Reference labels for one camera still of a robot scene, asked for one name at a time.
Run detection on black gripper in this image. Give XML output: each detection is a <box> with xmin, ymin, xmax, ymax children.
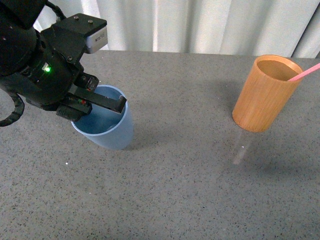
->
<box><xmin>0</xmin><ymin>24</ymin><xmax>127</xmax><ymax>121</ymax></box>

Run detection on pink chopstick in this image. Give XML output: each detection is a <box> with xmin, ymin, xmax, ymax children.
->
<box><xmin>288</xmin><ymin>63</ymin><xmax>320</xmax><ymax>82</ymax></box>

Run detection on blue plastic cup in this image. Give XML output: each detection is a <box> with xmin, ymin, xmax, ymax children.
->
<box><xmin>72</xmin><ymin>85</ymin><xmax>134</xmax><ymax>150</ymax></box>

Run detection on wooden chopstick holder cup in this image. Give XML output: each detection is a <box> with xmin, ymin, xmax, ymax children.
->
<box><xmin>232</xmin><ymin>54</ymin><xmax>303</xmax><ymax>133</ymax></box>

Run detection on white curtain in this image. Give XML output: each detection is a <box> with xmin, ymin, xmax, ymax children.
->
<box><xmin>32</xmin><ymin>0</ymin><xmax>320</xmax><ymax>59</ymax></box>

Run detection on black corrugated cable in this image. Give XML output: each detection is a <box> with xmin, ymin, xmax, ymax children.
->
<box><xmin>0</xmin><ymin>86</ymin><xmax>27</xmax><ymax>127</ymax></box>

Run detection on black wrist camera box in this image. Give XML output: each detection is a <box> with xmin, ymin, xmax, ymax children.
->
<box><xmin>53</xmin><ymin>13</ymin><xmax>108</xmax><ymax>54</ymax></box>

